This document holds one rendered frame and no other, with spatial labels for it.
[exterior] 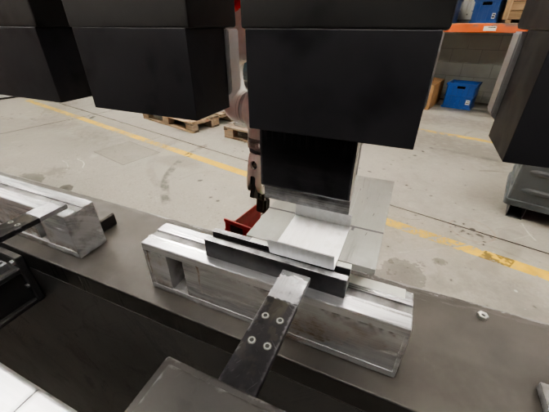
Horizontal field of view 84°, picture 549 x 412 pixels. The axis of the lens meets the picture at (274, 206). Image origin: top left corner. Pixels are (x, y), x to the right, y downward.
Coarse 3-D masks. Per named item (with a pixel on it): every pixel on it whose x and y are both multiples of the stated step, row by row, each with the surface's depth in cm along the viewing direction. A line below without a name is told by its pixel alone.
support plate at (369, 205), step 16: (368, 192) 54; (384, 192) 54; (272, 208) 49; (288, 208) 49; (352, 208) 49; (368, 208) 49; (384, 208) 49; (256, 224) 45; (272, 224) 45; (288, 224) 45; (352, 224) 45; (368, 224) 45; (384, 224) 45; (352, 240) 42; (368, 240) 42; (352, 256) 39; (368, 256) 39; (368, 272) 38
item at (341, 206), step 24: (264, 144) 32; (288, 144) 31; (312, 144) 30; (336, 144) 29; (264, 168) 33; (288, 168) 32; (312, 168) 31; (336, 168) 30; (288, 192) 34; (312, 192) 32; (336, 192) 31
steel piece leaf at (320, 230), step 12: (300, 216) 47; (312, 216) 46; (324, 216) 45; (336, 216) 44; (348, 216) 44; (288, 228) 44; (300, 228) 44; (312, 228) 44; (324, 228) 44; (336, 228) 44; (348, 228) 44; (288, 240) 42; (300, 240) 42; (312, 240) 42; (324, 240) 42; (336, 240) 42; (324, 252) 40; (336, 252) 40; (336, 264) 38
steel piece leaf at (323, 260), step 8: (272, 240) 37; (272, 248) 38; (280, 248) 38; (288, 248) 37; (296, 248) 36; (288, 256) 38; (296, 256) 38; (304, 256) 37; (312, 256) 36; (320, 256) 35; (328, 256) 35; (320, 264) 37; (328, 264) 36
